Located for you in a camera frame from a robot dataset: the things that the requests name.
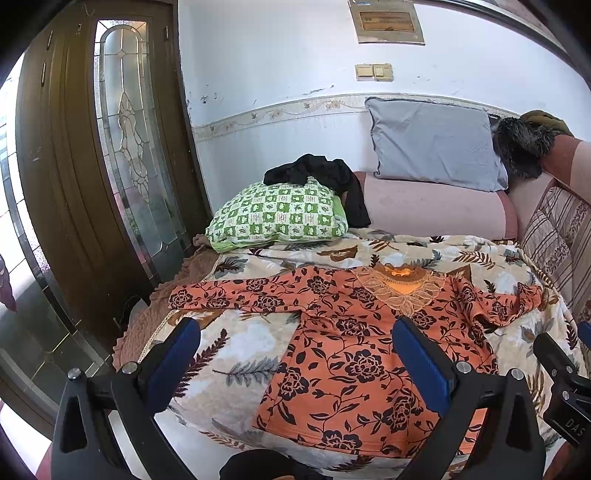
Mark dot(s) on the pink bolster cushion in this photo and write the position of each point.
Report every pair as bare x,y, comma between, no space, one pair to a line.
428,209

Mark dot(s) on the framed wall picture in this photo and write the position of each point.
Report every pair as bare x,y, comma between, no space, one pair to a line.
386,22

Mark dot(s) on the brown knitted bed cover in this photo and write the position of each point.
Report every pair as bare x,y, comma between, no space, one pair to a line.
141,326

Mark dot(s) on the striped brown pillow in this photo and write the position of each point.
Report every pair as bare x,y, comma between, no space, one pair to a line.
557,239

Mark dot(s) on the orange floral blouse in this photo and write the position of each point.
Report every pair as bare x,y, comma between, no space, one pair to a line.
341,386

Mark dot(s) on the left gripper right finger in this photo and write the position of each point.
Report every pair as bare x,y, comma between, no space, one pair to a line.
509,445

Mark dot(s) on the beige leaf pattern blanket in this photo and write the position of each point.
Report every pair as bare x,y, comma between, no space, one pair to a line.
239,352

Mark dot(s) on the grey pillow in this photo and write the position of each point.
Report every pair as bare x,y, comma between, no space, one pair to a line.
435,142

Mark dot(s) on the dark furry item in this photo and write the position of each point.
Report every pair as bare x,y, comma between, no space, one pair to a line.
522,145

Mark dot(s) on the brown wooden door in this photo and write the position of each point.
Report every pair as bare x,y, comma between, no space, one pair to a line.
106,158

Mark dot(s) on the beige wall switch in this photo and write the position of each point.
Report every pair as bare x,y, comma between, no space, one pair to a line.
375,72

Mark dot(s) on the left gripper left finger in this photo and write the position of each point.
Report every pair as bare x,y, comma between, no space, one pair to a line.
84,445

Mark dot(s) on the black garment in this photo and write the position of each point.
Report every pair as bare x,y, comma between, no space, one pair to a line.
334,174

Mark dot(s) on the green white patterned pillow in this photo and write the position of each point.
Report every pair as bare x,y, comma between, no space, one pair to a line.
285,213

